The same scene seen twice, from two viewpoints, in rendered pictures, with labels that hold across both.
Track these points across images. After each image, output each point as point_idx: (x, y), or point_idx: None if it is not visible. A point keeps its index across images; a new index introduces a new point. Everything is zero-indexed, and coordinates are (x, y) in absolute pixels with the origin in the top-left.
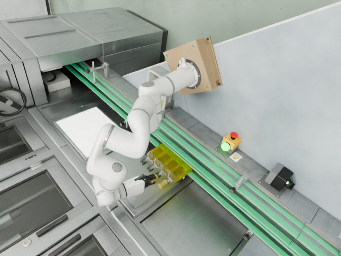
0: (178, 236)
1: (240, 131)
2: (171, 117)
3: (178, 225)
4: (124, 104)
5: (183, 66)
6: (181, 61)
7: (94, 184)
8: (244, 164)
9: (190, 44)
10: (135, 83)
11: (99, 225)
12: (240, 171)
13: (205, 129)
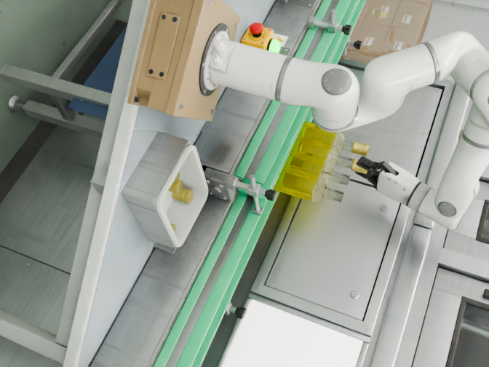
0: (395, 132)
1: (244, 20)
2: (235, 157)
3: (378, 138)
4: (198, 315)
5: (227, 49)
6: (223, 48)
7: (467, 203)
8: (285, 26)
9: (203, 12)
10: (103, 326)
11: (458, 237)
12: (303, 28)
13: (234, 95)
